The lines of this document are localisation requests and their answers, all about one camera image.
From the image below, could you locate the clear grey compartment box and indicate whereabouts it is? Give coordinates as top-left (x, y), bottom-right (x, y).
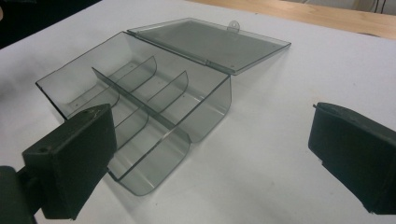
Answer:
top-left (35, 17), bottom-right (292, 197)

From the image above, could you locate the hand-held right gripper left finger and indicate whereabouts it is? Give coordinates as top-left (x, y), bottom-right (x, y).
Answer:
top-left (21, 103), bottom-right (118, 221)

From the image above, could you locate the white table cover board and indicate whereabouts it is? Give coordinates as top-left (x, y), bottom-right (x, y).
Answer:
top-left (0, 0), bottom-right (396, 224)

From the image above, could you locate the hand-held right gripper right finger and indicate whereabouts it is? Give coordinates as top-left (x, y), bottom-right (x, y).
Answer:
top-left (307, 102), bottom-right (396, 216)

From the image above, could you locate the wooden table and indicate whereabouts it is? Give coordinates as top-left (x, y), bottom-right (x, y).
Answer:
top-left (186, 0), bottom-right (396, 41)

